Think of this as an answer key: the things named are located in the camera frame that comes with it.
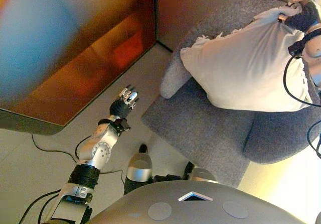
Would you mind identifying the silver right robot leg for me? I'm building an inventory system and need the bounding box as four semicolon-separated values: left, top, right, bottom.
182;161;216;183

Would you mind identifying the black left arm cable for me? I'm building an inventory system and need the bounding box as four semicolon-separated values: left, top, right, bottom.
19;135;94;224

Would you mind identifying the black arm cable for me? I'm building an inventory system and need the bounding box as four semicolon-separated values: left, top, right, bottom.
19;135;94;224
283;55;321;159

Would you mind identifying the white fringed cushion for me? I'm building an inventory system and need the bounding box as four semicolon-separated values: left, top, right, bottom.
180;4;314;113

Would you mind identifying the grey robot torso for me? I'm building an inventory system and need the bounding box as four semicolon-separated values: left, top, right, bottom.
86;180;309;224

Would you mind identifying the thin floor cable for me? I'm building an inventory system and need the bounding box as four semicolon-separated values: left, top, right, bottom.
31;133;126;184

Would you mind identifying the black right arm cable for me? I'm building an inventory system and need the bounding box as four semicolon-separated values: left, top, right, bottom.
283;55;321;159

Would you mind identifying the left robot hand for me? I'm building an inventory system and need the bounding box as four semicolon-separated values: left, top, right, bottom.
109;84;140;119

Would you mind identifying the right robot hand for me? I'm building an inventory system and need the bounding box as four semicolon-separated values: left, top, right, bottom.
277;0;321;33

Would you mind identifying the grey fabric armchair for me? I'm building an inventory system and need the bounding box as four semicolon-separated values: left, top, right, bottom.
141;0;321;188

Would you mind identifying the brown wooden cabinet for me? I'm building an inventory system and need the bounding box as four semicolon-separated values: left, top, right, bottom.
0;0;157;136

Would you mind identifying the silver robot leg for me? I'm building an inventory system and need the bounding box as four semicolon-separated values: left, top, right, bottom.
182;161;216;183
124;143;153;194

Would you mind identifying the silver left robot leg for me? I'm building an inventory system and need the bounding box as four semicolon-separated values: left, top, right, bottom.
124;143;153;194

